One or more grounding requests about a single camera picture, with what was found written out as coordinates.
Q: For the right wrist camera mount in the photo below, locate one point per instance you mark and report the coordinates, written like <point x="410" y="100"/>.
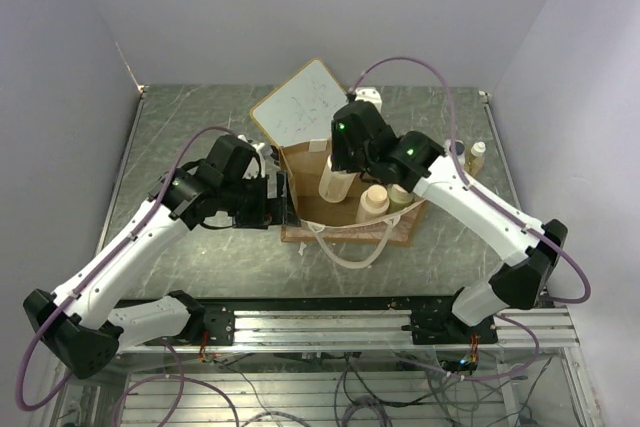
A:
<point x="367" y="94"/>

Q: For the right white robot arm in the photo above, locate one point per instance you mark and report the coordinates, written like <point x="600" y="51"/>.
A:
<point x="527" y="247"/>

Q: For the white square bottle black cap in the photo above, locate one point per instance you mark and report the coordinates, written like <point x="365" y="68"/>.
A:
<point x="456" y="148"/>

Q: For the cream bottle white cap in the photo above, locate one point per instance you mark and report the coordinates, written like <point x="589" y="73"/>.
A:
<point x="334" y="185"/>

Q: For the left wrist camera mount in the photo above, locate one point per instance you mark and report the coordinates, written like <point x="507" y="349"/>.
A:
<point x="263" y="149"/>

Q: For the aluminium mounting rail frame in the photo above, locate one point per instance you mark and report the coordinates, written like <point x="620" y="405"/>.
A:
<point x="497" y="349"/>

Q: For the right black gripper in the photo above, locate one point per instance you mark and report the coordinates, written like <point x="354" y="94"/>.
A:
<point x="341" y="159"/>

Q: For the small yellow-framed whiteboard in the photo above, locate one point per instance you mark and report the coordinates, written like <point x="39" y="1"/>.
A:
<point x="301" y="109"/>

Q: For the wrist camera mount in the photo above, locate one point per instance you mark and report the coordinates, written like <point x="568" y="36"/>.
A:
<point x="263" y="149"/>
<point x="367" y="94"/>

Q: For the pale green capped bottle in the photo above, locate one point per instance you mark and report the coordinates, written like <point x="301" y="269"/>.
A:
<point x="399" y="198"/>

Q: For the clear yellow liquid bottle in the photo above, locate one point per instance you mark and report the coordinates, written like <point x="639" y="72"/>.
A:
<point x="475" y="158"/>

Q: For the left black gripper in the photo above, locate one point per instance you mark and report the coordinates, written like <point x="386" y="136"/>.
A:
<point x="267" y="210"/>

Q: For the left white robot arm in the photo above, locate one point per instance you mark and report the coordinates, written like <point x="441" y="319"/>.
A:
<point x="81" y="322"/>

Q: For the cream bottle peach cap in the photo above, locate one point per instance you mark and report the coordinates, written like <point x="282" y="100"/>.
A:
<point x="374" y="203"/>

